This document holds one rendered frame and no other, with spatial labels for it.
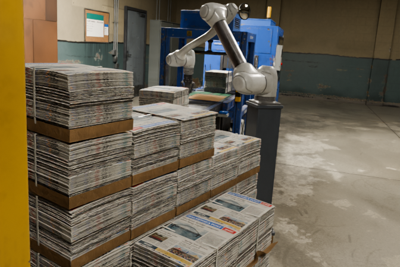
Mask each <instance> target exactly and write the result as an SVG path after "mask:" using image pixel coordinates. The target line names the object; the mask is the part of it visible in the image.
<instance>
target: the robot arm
mask: <svg viewBox="0 0 400 267"><path fill-rule="evenodd" d="M237 11H238V7H237V6H236V5H235V4H234V3H229V4H227V5H222V4H218V3H213V2H210V3H207V4H205V5H203V6H202V7H201V9H200V12H199V13H200V16H201V18H202V19H203V20H204V21H206V22H207V24H208V25H209V26H210V27H211V28H210V29H209V31H207V32H206V33H205V34H203V35H202V36H200V37H198V38H197V39H195V40H193V41H192V42H190V43H188V44H187V45H185V46H184V47H182V48H181V49H180V50H176V51H175V52H173V53H172V54H168V55H167V57H166V62H167V64H168V65H170V66H173V67H181V66H183V73H184V79H183V81H181V84H182V87H184V84H183V82H184V83H185V87H186V88H187V86H188V88H189V94H190V93H192V89H193V85H194V84H195V83H194V82H193V80H192V74H193V69H194V65H195V51H193V50H192V49H193V48H195V47H197V46H199V45H201V44H203V43H204V42H206V41H208V40H210V39H211V38H213V37H214V36H215V35H217V36H218V38H219V40H220V42H221V44H222V45H223V48H224V50H225V51H226V54H227V56H228V57H229V60H230V62H231V63H232V66H233V68H234V70H233V87H234V89H235V90H236V91H237V92H239V93H241V94H243V95H255V96H254V99H249V102H252V103H256V104H257V105H281V103H279V102H276V92H277V81H278V76H277V71H276V69H275V68H274V67H272V66H266V65H262V66H260V67H259V68H258V69H257V70H256V69H255V68H254V66H253V65H252V64H250V63H247V61H246V59H245V57H244V56H243V54H242V52H241V50H240V48H239V46H238V44H237V42H236V40H235V38H234V37H233V35H232V33H231V31H230V29H229V27H228V24H230V23H231V21H232V20H233V19H234V18H235V16H236V14H237ZM191 83H192V86H191V88H190V84H191ZM189 94H188V95H189Z"/></svg>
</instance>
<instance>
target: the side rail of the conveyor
mask: <svg viewBox="0 0 400 267"><path fill-rule="evenodd" d="M205 110H207V111H213V112H218V113H219V112H220V111H222V110H223V102H217V103H215V104H213V105H212V106H210V107H208V108H207V109H205Z"/></svg>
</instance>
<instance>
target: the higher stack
mask: <svg viewBox="0 0 400 267"><path fill-rule="evenodd" d="M132 73H133V72H130V71H125V70H118V69H112V68H103V67H102V66H100V68H98V67H94V66H90V65H83V64H68V63H25V75H26V117H27V118H31V119H34V121H35V124H36V120H38V121H41V122H45V123H47V124H51V125H55V126H57V127H61V128H65V129H68V130H69V139H70V130H72V129H77V128H83V127H90V126H94V125H101V124H107V123H111V122H117V121H124V120H131V119H132V111H133V104H132V102H133V100H134V99H133V98H134V87H133V82H132V81H133V78H132V77H133V75H132ZM132 137H133V136H132V132H129V131H124V132H121V133H115V134H110V135H106V136H101V137H95V138H91V139H86V140H81V141H77V142H71V143H69V142H65V141H62V140H59V139H56V138H53V137H49V136H46V135H44V134H40V133H37V132H35V131H31V130H28V129H27V163H28V180H31V181H33V182H35V185H36V186H37V183H38V184H40V185H42V186H44V187H46V188H48V189H51V190H53V191H55V192H57V193H60V194H62V195H65V196H67V197H72V196H75V195H78V194H81V193H84V192H87V191H90V190H93V189H97V188H99V187H102V186H106V185H107V184H111V183H114V182H116V181H119V180H122V179H125V178H128V177H130V174H131V167H130V166H131V163H132V161H131V157H130V155H131V154H132V153H131V144H132V141H133V140H132ZM130 206H131V189H128V188H127V189H124V190H121V191H118V192H116V193H113V194H110V195H107V196H105V197H102V198H100V199H96V200H94V201H91V202H89V203H85V204H83V205H80V206H78V207H75V208H72V209H67V208H65V207H62V206H60V205H58V204H56V203H54V202H52V201H50V200H48V199H46V198H44V197H42V196H39V195H37V194H35V193H33V192H31V191H29V230H30V238H32V239H34V240H36V241H37V244H38V246H39V243H41V244H43V245H44V246H46V247H48V248H49V249H51V250H53V251H54V252H56V253H58V254H59V255H61V256H63V257H64V258H66V259H68V260H70V265H71V261H72V260H74V259H75V258H77V257H79V256H81V255H83V254H85V253H87V252H89V251H91V250H93V249H94V248H96V247H98V246H100V245H102V244H104V243H106V242H108V241H110V240H112V239H114V238H116V237H118V236H120V235H122V234H124V233H126V232H128V231H129V227H130V211H131V207H130ZM129 245H130V243H128V242H125V243H123V244H121V245H119V246H117V247H115V248H114V249H112V250H110V251H108V252H106V253H104V254H103V255H101V256H99V257H97V258H96V259H94V260H91V261H90V262H88V263H86V264H84V265H83V266H81V267H128V262H129V260H128V259H129V257H128V256H129V251H130V250H129V248H130V246H129ZM30 267H62V266H60V265H59V264H57V263H55V262H54V261H52V260H50V259H48V258H47V257H45V256H44V255H42V254H40V253H39V252H37V251H35V250H33V249H32V248H30Z"/></svg>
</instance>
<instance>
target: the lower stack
mask: <svg viewBox="0 0 400 267"><path fill-rule="evenodd" d="M274 208H275V206H274V205H271V204H269V203H266V202H263V201H260V200H257V199H253V198H251V197H248V196H244V195H241V194H238V193H234V192H230V191H229V192H227V193H225V194H223V195H221V196H219V197H218V198H216V199H214V200H210V202H209V203H206V204H204V205H202V206H201V207H199V208H197V209H195V210H194V211H192V212H191V213H190V214H187V215H185V216H183V217H181V218H179V219H177V220H175V221H173V222H172V223H170V224H168V225H167V226H166V227H165V226H162V228H161V229H160V230H157V231H155V232H153V233H151V234H149V235H147V236H146V237H144V238H141V239H140V240H138V241H137V242H135V243H134V254H133V258H132V259H133V267H247V266H248V265H250V264H251V263H252V262H253V261H254V259H255V255H256V252H257V251H258V250H259V251H262V252H264V251H265V250H266V249H267V248H268V247H269V246H270V245H271V244H272V243H271V240H272V239H271V238H272V235H271V232H272V230H271V229H272V227H273V226H272V225H273V224H274V223H273V221H274V220H273V219H274ZM163 227H164V228H163ZM269 255H270V252H269V253H267V254H263V255H259V257H258V262H257V263H256V264H255V265H254V266H253V267H269V264H268V263H269Z"/></svg>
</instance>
